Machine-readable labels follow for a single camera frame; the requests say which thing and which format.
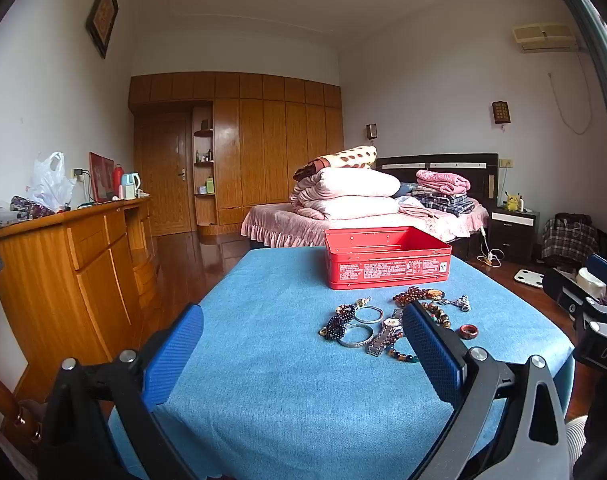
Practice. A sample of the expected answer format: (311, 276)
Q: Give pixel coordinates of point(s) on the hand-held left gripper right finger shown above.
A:
(433, 355)

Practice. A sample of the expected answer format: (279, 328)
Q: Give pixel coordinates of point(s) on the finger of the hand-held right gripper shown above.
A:
(606, 266)
(563, 290)

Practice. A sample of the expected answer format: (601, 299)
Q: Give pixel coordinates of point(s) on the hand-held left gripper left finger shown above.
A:
(173, 355)

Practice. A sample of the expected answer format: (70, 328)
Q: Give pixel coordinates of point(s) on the red tin box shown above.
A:
(383, 270)

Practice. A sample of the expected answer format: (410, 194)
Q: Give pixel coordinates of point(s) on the white bathroom scale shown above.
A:
(531, 277)

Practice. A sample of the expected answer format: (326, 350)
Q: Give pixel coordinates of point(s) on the plaid bag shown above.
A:
(568, 240)

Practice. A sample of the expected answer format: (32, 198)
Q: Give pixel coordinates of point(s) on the silver wristwatch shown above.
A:
(378, 342)

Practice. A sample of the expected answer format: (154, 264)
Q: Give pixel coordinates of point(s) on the silver pendant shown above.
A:
(461, 302)

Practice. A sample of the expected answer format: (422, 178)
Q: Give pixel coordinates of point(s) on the silver bangle with gold charm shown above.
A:
(367, 321)

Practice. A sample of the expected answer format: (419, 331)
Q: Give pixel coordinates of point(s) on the dark nightstand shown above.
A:
(513, 235)

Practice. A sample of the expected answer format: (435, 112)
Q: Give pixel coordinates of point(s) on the wide silver bangle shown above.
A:
(351, 344)

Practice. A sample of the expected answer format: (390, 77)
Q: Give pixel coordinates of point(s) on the blue tablecloth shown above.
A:
(263, 360)

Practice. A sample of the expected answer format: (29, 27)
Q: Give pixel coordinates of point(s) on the yellow plush toy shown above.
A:
(512, 201)

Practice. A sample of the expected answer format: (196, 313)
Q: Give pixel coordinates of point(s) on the white floor fan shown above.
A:
(578, 445)

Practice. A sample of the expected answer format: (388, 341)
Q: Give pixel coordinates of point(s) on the wooden sideboard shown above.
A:
(93, 270)

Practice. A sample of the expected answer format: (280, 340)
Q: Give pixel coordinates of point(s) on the folded plaid clothes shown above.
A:
(448, 205)

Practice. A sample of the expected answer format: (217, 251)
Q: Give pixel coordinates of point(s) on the folded pink clothes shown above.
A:
(441, 182)

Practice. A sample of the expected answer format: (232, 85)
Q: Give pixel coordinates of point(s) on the folded pink quilt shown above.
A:
(353, 207)
(353, 182)

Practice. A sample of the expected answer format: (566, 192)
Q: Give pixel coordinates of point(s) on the bed with pink sheet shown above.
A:
(283, 222)

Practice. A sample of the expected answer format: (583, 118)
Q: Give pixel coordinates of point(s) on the light blue kettle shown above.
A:
(131, 185)

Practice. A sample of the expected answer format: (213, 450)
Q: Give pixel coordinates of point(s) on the wooden door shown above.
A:
(163, 175)

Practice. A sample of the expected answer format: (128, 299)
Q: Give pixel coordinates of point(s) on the red thermos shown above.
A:
(118, 182)

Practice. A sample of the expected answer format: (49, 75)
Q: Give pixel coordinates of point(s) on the dark bed headboard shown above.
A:
(408, 170)

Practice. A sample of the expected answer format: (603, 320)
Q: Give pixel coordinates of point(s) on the red framed picture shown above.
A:
(100, 177)

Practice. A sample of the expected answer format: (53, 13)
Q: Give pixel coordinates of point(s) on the patterned pouch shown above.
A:
(30, 206)

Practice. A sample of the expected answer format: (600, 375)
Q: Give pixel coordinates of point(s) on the white plastic bag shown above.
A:
(50, 180)

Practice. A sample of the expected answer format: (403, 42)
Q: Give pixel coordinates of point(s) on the spotted brown blanket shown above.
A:
(348, 157)

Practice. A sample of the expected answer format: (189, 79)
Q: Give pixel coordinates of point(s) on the wooden wardrobe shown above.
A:
(273, 150)

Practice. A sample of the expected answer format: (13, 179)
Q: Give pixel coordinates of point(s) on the bedside wall socket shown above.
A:
(506, 163)

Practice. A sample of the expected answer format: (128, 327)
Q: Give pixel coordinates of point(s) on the wooden wall lamp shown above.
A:
(501, 112)

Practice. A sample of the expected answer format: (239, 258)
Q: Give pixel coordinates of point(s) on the wall socket with plug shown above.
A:
(78, 173)

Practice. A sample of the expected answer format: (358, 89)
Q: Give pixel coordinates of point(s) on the wall air conditioner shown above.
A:
(543, 37)

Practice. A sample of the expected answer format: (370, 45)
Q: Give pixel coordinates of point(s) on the dark framed wall picture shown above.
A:
(103, 12)

